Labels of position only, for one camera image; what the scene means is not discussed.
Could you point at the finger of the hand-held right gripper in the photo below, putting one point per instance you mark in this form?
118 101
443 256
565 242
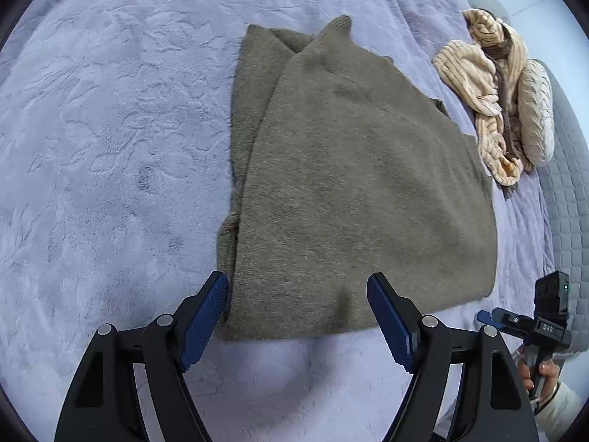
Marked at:
504 318

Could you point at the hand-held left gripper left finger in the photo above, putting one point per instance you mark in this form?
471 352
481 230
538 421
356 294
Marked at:
205 317

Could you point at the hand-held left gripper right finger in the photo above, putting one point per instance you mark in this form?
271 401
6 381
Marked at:
391 322

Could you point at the olive brown knit sweater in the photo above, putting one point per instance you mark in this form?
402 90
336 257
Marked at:
359 193

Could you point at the person's right forearm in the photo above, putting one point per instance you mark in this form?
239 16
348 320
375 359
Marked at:
561 412

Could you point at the person's right hand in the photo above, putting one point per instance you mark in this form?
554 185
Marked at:
545 380

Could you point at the grey quilted mattress edge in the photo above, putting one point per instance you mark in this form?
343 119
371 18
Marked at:
570 184

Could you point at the cream round pleated pillow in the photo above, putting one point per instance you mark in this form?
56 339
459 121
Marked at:
536 110

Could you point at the lilac embossed blanket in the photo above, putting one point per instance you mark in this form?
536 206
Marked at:
115 147

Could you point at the brown knitted scarf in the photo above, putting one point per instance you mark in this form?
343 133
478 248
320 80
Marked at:
504 83

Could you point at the beige striped fleece cloth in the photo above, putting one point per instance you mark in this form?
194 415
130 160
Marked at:
464 69

